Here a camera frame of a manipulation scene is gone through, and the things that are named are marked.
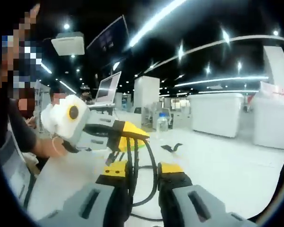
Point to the dark hanging screen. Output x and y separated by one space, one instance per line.
109 37

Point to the white ceiling air conditioner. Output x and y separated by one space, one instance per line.
68 43

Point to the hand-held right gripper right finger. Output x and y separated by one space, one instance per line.
191 205

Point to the grey flat device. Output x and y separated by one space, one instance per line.
14 170

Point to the white desktop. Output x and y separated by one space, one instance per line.
215 165

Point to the person's left hand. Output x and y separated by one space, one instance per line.
59 146

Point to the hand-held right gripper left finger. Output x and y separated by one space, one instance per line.
90 205

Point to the white plastic bag red print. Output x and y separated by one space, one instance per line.
274 89

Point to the clear water bottle blue cap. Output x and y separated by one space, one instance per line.
162 125

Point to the white storage bin with bag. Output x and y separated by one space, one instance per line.
272 123

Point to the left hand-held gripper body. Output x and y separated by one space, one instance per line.
61 123

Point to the silver laptop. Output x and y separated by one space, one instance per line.
107 87

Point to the person's dark shirt sleeve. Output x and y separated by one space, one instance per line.
14 127

